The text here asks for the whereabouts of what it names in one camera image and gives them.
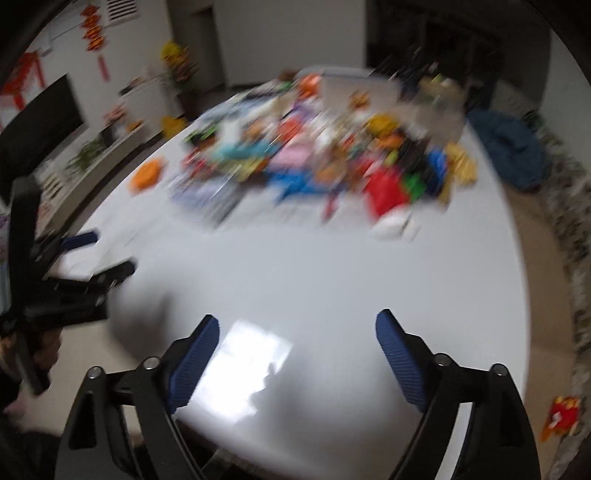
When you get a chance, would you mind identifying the blue cloth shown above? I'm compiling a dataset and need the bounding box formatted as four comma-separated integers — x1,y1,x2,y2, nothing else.
468,110,546,191

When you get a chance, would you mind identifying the heap of mixed packets and toys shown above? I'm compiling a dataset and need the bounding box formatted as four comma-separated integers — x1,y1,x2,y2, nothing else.
171,67,480,232

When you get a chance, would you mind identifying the person's left hand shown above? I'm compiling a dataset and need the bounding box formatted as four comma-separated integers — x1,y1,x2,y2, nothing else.
31,329,64,371

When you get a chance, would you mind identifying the yellow container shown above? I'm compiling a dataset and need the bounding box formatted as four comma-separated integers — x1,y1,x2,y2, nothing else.
161,115,188,138

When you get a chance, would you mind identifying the black television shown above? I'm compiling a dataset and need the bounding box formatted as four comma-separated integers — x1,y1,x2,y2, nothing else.
0,74,86,174

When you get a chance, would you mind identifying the red yellow plush toy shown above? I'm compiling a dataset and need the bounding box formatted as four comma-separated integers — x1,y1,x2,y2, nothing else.
540,396,581,443

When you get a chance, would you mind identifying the red hanging decoration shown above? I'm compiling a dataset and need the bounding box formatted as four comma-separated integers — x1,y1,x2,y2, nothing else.
78,4,112,83

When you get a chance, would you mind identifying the white television cabinet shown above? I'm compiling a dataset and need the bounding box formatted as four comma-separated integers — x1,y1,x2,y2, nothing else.
34,122,151,234

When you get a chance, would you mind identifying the orange plastic toy piece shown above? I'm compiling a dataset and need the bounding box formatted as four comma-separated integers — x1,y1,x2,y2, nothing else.
129,157,166,191

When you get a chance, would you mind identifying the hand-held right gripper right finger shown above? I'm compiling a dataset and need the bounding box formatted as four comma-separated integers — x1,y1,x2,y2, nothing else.
375,308,542,480

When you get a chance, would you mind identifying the white crumpled packet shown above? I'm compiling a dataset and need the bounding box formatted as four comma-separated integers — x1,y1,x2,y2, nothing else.
372,210,423,241

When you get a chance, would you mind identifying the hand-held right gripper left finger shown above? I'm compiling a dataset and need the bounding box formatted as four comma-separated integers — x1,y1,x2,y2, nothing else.
54,315,221,480

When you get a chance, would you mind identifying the yellow flower bouquet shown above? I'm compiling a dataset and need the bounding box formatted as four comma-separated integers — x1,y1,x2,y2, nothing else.
159,41,200,112

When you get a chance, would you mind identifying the floral patterned sofa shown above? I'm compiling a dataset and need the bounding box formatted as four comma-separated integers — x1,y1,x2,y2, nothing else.
503,111,591,416

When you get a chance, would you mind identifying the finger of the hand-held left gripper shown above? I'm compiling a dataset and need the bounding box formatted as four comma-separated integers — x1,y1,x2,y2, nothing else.
42,257,138,298
33,231,101,259

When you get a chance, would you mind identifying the green potted plant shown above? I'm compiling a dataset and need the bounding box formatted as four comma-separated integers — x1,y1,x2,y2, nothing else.
66,140,106,175

